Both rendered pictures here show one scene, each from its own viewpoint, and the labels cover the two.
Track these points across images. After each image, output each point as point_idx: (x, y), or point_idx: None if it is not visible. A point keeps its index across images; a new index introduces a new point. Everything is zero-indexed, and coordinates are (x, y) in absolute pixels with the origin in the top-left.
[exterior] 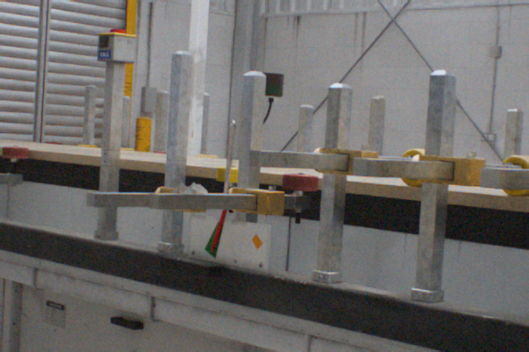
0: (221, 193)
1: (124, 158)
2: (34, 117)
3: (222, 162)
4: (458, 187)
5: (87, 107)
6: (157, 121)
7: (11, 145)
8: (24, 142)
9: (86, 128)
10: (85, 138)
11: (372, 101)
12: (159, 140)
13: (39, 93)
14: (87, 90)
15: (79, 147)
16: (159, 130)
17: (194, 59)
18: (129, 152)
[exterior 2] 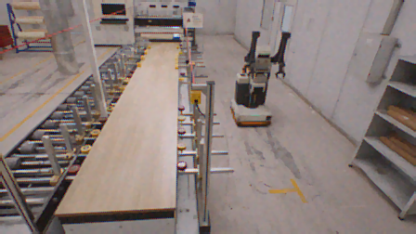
0: (183, 82)
1: (176, 91)
2: (19, 199)
3: (150, 90)
4: (170, 68)
5: (51, 147)
6: (79, 119)
7: (154, 128)
8: (99, 163)
9: (55, 157)
10: (57, 162)
11: (110, 71)
12: (82, 125)
13: (15, 180)
14: (47, 139)
15: (115, 134)
16: (81, 122)
17: (100, 81)
18: (130, 113)
